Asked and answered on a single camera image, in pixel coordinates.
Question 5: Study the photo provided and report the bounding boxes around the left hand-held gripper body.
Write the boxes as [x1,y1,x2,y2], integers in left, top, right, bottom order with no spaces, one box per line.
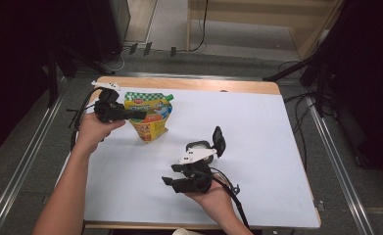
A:
[90,80,128,124]

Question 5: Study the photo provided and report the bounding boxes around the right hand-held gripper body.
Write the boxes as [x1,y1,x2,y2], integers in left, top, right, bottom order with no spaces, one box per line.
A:
[177,147,218,195]

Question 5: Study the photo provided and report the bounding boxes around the green yellow spout pouch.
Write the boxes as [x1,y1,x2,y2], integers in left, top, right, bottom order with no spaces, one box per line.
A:
[123,91,175,144]

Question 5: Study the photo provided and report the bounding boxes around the clear jar with black lid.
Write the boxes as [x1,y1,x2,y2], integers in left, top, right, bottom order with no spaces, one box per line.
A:
[184,125,227,166]

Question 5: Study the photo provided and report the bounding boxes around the person's right hand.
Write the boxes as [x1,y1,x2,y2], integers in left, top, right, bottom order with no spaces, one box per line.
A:
[183,180,239,219]

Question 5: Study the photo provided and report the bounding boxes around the person's left hand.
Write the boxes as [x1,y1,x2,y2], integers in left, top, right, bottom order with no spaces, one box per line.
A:
[75,112,127,157]

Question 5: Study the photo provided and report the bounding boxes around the white cup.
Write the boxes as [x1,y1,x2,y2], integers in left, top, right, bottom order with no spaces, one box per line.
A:
[171,227,197,235]

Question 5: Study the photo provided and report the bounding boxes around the wooden table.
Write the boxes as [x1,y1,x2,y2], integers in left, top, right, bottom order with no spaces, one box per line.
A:
[82,75,322,231]

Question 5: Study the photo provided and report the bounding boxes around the black metal stand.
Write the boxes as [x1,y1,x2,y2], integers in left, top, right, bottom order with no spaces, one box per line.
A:
[45,42,116,110]

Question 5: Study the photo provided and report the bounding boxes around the white paper sheet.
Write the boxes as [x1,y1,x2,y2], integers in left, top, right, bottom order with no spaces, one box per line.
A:
[57,86,321,229]

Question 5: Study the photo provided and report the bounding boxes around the black cabinet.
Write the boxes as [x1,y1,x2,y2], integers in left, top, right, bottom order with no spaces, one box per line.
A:
[86,0,131,64]

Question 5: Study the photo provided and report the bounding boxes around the black curtain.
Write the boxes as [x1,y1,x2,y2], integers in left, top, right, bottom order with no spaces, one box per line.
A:
[311,0,383,184]
[0,0,93,160]

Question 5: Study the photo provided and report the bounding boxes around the black stand leg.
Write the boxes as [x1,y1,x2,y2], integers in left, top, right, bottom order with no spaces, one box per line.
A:
[263,56,314,83]

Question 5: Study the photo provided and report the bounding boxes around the light wooden furniture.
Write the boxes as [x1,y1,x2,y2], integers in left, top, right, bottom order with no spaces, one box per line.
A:
[185,0,344,62]

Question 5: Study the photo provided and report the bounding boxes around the left hand-held gripper cable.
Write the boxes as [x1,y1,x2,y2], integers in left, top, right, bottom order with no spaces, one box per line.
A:
[66,86,106,152]

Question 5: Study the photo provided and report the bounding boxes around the hand-held gripper cable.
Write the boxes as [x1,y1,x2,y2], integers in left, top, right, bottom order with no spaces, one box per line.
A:
[66,86,106,152]
[192,166,251,230]

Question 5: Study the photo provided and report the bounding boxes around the grey floor cable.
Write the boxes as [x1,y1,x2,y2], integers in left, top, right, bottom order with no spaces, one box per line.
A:
[100,47,128,74]

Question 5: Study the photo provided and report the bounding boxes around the right hand-held gripper cable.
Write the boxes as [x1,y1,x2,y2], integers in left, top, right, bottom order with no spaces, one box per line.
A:
[192,166,251,230]

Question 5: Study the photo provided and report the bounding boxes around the short metal floor rail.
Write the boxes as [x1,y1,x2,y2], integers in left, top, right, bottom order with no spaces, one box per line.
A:
[114,71,265,81]

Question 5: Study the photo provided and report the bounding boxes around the long metal floor rail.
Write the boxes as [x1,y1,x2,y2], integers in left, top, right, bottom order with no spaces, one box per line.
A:
[305,95,375,235]
[0,76,71,235]

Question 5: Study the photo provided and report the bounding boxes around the hanging black cable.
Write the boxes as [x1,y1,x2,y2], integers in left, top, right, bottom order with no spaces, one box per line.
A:
[175,0,210,54]

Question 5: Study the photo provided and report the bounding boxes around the black floor cables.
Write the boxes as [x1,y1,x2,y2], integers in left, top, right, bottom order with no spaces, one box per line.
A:
[277,60,318,171]

